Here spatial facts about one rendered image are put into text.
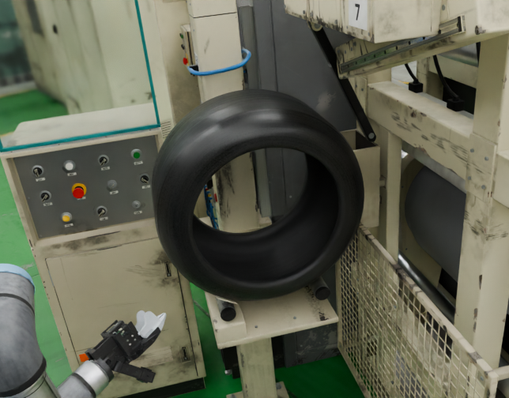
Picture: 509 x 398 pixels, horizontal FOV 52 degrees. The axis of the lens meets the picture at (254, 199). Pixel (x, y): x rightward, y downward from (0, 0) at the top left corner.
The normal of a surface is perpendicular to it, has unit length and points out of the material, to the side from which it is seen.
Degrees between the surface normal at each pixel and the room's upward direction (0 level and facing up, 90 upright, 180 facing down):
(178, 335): 90
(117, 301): 90
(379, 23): 90
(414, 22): 90
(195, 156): 55
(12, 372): 76
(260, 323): 0
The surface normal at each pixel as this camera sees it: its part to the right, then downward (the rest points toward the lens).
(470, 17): -0.97, 0.18
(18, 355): 0.71, -0.13
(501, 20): 0.18, 0.11
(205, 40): 0.22, 0.41
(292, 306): -0.10, -0.89
